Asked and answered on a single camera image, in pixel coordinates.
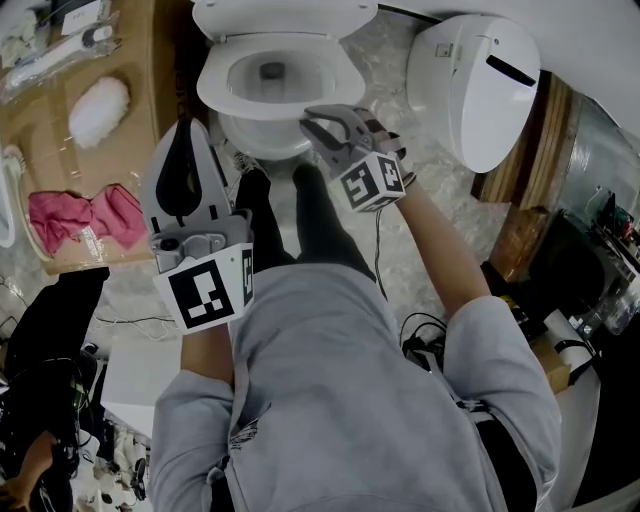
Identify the person's left forearm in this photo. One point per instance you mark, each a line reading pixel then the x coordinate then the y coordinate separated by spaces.
pixel 207 352

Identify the white paper sheet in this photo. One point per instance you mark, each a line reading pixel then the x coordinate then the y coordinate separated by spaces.
pixel 84 15

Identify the white fluffy duster head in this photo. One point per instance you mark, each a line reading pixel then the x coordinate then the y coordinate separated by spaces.
pixel 99 112

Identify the white toilet lid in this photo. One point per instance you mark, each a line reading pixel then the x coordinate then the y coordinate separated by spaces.
pixel 280 15

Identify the white toilet seat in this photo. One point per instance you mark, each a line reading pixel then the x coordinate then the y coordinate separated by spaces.
pixel 215 75

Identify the person's right forearm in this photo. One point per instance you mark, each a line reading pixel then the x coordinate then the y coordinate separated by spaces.
pixel 445 250

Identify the person's right hand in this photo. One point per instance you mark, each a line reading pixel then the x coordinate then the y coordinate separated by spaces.
pixel 407 175

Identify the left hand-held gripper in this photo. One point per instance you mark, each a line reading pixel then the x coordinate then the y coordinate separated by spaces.
pixel 200 290

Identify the brown cardboard box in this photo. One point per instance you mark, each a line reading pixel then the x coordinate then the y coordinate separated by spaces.
pixel 145 75

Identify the white toilet bowl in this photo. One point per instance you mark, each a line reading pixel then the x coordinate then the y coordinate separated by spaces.
pixel 260 137

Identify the person's grey sweatshirt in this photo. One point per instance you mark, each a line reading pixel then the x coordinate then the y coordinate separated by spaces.
pixel 350 400

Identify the pink cloth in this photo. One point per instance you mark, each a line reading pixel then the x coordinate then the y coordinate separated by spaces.
pixel 100 215

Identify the person's black trousers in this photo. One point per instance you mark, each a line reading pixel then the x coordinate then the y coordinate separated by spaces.
pixel 320 220

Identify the person's shoe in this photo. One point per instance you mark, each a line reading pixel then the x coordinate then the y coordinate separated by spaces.
pixel 246 161

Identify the black bag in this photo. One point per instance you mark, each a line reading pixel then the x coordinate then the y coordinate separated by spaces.
pixel 565 270

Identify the white crumpled cloth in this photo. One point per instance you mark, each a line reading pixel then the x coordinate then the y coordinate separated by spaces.
pixel 15 37

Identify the wooden boards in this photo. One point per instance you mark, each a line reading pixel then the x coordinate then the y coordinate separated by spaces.
pixel 530 150

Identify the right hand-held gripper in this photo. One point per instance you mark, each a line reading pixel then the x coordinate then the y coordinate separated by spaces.
pixel 372 182

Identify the white brush in plastic bag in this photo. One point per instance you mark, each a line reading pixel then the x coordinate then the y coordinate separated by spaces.
pixel 55 55

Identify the white oval basin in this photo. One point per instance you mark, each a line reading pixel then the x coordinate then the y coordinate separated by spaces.
pixel 6 200

